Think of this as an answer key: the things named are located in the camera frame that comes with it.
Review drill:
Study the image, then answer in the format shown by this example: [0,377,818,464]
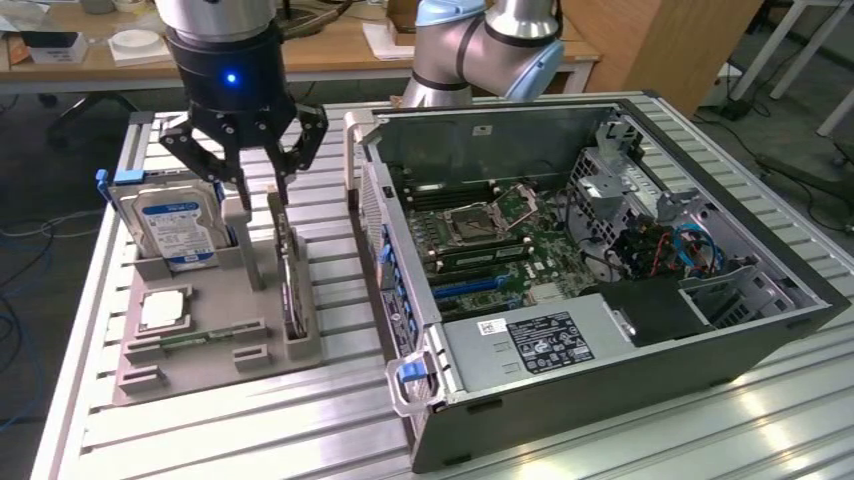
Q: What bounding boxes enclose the installed RAM stick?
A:
[432,241,532,270]

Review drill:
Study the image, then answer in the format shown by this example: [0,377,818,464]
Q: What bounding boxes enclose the black open PC case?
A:
[340,97,840,475]

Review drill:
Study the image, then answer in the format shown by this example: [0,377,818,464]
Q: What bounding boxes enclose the white box black lid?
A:
[18,30,90,64]

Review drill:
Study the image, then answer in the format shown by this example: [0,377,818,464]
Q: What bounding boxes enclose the black graphics card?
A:
[264,184,312,339]

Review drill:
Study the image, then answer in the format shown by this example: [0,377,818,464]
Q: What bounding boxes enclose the white table frame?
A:
[730,0,854,137]

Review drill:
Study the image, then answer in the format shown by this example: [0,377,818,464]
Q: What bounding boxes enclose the blue disk caddy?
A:
[96,163,236,251]

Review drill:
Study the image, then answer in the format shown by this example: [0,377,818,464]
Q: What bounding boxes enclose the silver CPU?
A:
[138,291,189,330]

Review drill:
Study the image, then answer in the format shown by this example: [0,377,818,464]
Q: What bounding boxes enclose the white paper stack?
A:
[361,21,419,62]

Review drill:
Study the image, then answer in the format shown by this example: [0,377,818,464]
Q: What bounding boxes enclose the wooden cabinet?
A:
[565,0,766,116]

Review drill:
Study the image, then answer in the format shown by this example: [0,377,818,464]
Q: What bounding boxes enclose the metal disk bay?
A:
[676,263,802,332]

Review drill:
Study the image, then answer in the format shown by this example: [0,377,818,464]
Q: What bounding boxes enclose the grey parts rack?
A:
[113,197,325,399]

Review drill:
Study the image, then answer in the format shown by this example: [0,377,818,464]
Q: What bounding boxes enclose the blue expansion slot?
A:
[429,278,505,302]

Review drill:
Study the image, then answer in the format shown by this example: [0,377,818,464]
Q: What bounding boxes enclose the green RAM stick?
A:
[158,327,238,349]

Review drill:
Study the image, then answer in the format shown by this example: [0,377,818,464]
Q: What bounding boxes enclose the blue wire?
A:
[671,224,727,277]

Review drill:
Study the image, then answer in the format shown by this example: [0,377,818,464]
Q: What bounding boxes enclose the black office chair base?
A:
[38,89,145,149]

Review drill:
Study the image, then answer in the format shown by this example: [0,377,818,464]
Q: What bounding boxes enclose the silver hard disk blue label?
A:
[109,172,222,274]

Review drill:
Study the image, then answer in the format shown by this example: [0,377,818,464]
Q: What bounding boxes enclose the white round holder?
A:
[108,28,174,68]

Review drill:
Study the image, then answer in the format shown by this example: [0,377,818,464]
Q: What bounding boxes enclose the red wire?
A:
[655,231,708,274]

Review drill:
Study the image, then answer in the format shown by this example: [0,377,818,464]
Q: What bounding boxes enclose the wooden desk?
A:
[0,0,601,96]

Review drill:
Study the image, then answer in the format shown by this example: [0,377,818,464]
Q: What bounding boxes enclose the grey power supply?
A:
[436,293,636,394]

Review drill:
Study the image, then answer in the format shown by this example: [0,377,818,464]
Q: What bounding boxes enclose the black floor stand base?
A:
[752,135,854,207]

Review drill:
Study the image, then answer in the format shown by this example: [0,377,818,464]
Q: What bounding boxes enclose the metal socket cover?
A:
[489,182,543,229]

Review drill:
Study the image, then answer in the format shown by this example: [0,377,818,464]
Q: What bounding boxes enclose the blue floor cables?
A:
[0,209,56,432]

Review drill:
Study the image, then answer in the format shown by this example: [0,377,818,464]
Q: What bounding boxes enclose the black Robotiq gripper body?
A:
[164,22,298,149]

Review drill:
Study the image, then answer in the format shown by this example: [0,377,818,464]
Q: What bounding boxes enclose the CPU socket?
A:
[444,202,508,242]

